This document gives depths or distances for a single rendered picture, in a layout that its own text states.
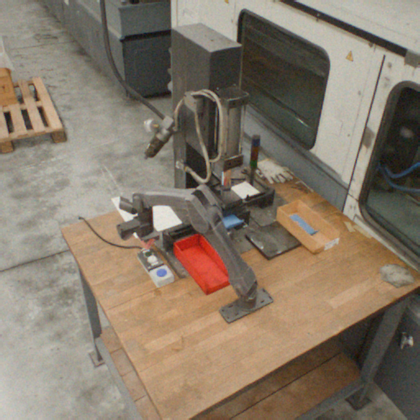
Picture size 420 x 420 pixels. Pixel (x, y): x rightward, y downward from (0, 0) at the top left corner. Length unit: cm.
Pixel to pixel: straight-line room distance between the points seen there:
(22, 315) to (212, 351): 162
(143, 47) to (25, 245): 237
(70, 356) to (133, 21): 315
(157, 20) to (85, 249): 326
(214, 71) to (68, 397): 174
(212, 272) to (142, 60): 337
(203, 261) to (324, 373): 91
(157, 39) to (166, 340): 370
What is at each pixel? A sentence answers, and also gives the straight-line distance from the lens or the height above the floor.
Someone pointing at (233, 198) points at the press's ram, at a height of 108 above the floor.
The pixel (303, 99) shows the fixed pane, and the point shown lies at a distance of 236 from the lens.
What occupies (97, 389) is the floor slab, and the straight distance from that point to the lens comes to 257.
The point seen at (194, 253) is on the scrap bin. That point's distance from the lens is 183.
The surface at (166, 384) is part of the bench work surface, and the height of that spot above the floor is 90.
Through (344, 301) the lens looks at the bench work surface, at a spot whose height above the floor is 90.
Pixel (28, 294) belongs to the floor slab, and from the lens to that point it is 305.
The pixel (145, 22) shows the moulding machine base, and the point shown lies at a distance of 476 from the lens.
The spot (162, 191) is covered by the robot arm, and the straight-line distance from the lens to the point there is 153.
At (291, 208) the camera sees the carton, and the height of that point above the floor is 94.
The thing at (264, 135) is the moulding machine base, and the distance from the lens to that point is 264.
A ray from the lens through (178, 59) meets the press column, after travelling 179.
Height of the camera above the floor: 219
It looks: 39 degrees down
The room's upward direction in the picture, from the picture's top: 2 degrees clockwise
